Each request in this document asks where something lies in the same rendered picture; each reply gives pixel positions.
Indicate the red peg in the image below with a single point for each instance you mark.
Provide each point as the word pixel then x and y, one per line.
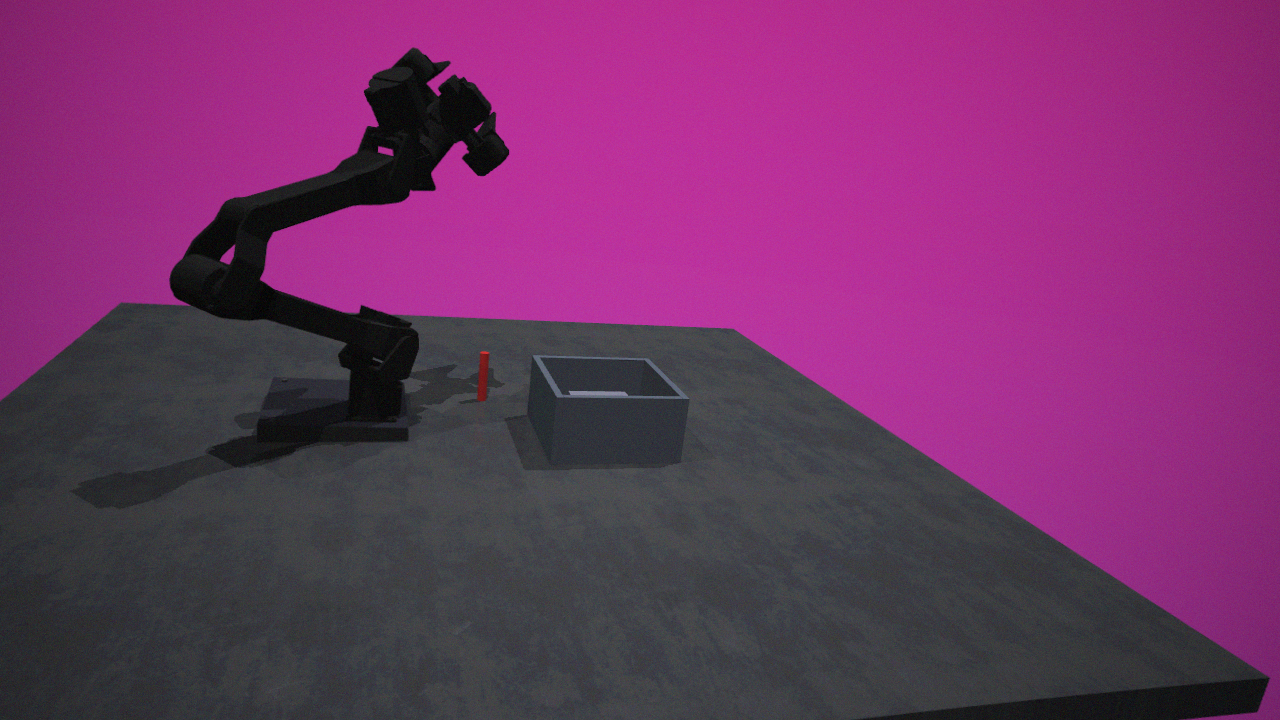
pixel 483 376

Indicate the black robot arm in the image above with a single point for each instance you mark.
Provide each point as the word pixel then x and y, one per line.
pixel 367 177

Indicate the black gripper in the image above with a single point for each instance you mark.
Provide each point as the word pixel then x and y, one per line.
pixel 486 148

